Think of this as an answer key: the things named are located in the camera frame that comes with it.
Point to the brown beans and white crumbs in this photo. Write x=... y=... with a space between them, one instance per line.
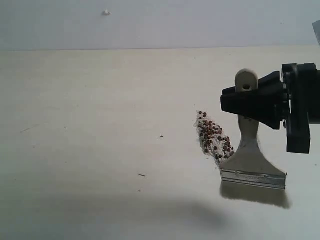
x=214 y=143

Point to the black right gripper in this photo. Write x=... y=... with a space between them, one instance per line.
x=268 y=102

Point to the wooden paint brush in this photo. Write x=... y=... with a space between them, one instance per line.
x=248 y=175

